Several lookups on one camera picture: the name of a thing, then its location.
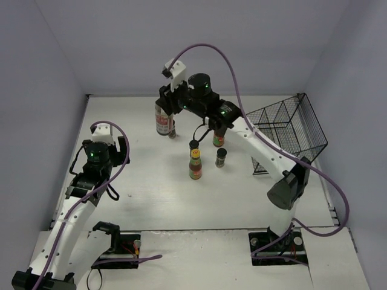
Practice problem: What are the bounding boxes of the purple cable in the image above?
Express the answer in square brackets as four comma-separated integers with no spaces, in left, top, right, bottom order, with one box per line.
[169,43,350,260]
[30,120,163,290]

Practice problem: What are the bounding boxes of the black wire basket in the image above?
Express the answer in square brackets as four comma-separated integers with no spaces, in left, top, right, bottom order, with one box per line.
[247,92,328,162]

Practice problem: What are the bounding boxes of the sauce bottle yellow cap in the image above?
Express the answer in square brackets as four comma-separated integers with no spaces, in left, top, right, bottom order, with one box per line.
[212,131,225,147]
[189,149,202,179]

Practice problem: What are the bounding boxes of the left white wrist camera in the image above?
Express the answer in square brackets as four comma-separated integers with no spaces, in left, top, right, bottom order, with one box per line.
[91,123,114,146]

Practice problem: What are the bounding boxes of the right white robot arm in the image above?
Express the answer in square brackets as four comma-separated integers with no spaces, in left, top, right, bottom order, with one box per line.
[156,73,310,249]

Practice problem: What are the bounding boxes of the right spice jar black lid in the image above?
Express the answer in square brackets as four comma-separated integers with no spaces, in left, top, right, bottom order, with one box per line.
[215,148,227,168]

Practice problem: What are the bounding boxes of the far spice jar black lid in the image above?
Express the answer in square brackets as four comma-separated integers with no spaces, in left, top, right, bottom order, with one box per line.
[168,120,177,139]

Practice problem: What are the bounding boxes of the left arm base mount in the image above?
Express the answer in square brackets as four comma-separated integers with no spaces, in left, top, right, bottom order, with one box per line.
[91,221,141,269]

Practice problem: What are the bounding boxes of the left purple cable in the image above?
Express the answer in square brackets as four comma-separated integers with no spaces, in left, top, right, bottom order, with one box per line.
[30,120,163,290]

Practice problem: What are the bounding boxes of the middle spice jar black lid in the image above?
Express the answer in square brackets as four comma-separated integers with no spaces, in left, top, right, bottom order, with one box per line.
[189,140,199,153]

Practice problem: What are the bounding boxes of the tall clear red-label bottle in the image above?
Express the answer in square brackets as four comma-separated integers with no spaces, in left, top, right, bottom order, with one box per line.
[155,104,170,136]

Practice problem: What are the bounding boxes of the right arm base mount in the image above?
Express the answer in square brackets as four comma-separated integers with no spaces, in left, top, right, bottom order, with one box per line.
[249,230,308,266]

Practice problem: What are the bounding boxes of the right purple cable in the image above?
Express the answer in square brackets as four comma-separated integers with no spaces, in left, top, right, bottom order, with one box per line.
[169,43,350,260]

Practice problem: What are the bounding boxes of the spice jar black lid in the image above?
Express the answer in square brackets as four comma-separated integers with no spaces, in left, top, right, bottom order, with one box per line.
[189,140,199,153]
[215,148,227,168]
[168,120,177,139]

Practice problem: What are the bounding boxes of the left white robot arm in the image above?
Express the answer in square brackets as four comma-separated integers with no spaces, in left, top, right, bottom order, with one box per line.
[11,134,129,289]

